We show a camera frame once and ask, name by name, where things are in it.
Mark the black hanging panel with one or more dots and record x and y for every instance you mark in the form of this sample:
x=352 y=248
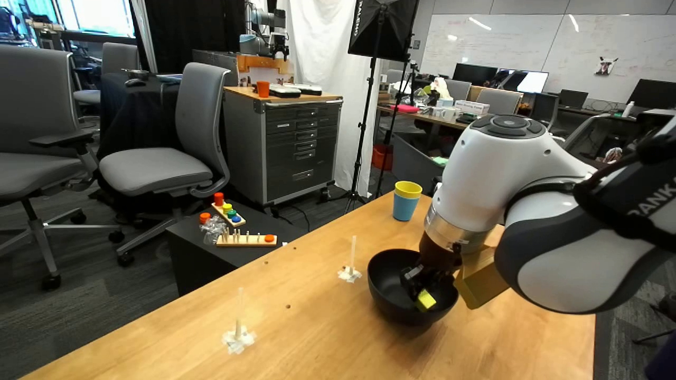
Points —
x=192 y=34

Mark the clear plastic stand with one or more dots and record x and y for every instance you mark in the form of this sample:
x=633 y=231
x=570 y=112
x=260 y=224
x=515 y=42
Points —
x=239 y=340
x=348 y=273

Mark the white curtain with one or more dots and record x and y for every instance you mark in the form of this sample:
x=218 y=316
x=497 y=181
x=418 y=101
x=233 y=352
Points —
x=317 y=43

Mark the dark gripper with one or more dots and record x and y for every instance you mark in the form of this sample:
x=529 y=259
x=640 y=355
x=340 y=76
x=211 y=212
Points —
x=441 y=257

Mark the clear plastic bag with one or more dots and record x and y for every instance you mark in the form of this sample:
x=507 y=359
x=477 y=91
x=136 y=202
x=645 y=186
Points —
x=214 y=231

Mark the black softbox light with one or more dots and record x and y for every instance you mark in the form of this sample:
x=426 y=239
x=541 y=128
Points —
x=380 y=29

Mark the yellow cube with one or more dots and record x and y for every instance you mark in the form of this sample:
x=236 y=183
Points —
x=426 y=301

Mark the small orange toy piece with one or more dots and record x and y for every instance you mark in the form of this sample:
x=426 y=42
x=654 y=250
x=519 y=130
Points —
x=206 y=218

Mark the flat black white device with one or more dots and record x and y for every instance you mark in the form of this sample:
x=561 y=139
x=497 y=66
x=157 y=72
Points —
x=295 y=90

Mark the orange cup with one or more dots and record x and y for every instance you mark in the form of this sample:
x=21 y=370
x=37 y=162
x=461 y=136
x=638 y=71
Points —
x=262 y=90

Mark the red bin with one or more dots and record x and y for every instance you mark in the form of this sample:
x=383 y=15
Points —
x=383 y=158

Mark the blue plastic cup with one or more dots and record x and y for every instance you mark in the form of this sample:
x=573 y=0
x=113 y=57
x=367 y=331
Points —
x=403 y=210

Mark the wooden board toy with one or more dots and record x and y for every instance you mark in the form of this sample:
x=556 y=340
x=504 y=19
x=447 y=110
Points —
x=242 y=239

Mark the brown wrist camera box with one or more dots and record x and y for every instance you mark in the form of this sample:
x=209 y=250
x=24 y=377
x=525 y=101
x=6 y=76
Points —
x=482 y=281

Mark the yellow plastic cup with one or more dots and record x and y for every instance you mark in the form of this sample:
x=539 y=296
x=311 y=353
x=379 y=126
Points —
x=408 y=189

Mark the black light stand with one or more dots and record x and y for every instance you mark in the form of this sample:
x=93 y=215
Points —
x=365 y=128

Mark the black cloth covered table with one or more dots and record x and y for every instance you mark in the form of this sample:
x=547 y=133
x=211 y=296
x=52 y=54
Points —
x=139 y=112

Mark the lit laptop screen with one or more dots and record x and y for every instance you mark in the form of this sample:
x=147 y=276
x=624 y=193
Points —
x=533 y=81

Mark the black computer monitor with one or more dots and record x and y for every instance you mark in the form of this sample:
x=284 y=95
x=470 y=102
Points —
x=474 y=75
x=650 y=94

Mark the black bowl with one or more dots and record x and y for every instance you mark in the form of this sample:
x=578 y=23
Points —
x=392 y=296

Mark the white whiteboard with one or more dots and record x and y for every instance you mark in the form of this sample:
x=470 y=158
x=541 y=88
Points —
x=561 y=50

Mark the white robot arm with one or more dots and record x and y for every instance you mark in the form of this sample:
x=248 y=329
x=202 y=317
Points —
x=507 y=169

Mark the grey office chair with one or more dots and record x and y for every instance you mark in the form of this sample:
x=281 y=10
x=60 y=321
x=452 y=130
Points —
x=34 y=169
x=116 y=61
x=151 y=169

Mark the grey drawer cabinet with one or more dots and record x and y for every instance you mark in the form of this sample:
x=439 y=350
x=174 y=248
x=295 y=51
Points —
x=281 y=148

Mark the black low table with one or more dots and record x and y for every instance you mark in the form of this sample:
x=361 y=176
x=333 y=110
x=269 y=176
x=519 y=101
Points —
x=197 y=264

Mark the colourful peg toy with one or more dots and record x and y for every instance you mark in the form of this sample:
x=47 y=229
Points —
x=226 y=215

